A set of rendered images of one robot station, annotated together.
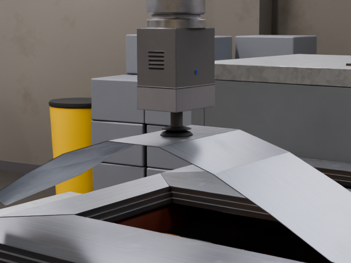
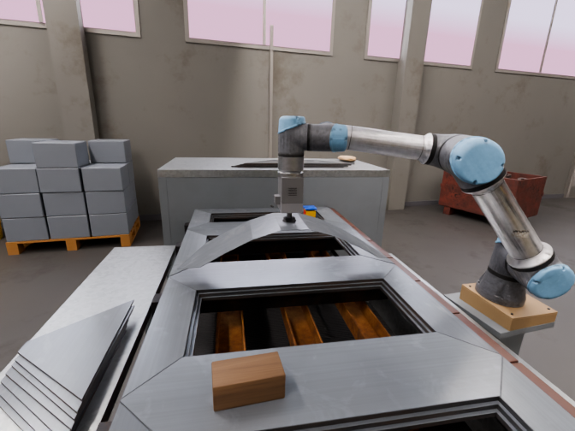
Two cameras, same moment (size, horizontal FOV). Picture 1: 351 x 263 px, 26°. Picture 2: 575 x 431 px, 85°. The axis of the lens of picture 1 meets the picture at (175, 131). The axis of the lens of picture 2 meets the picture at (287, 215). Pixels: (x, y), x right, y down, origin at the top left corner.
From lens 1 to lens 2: 0.77 m
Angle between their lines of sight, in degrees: 46
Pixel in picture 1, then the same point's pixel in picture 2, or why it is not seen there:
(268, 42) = (109, 144)
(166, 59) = (298, 191)
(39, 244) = (224, 283)
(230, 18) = (74, 129)
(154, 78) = (291, 199)
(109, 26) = not seen: outside the picture
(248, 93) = (192, 182)
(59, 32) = not seen: outside the picture
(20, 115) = not seen: outside the picture
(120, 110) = (20, 186)
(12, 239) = (206, 285)
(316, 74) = (226, 173)
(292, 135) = (216, 199)
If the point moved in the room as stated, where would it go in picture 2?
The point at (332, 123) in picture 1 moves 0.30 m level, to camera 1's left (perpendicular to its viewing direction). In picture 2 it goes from (234, 192) to (185, 201)
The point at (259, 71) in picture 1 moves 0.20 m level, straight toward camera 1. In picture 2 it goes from (197, 172) to (215, 177)
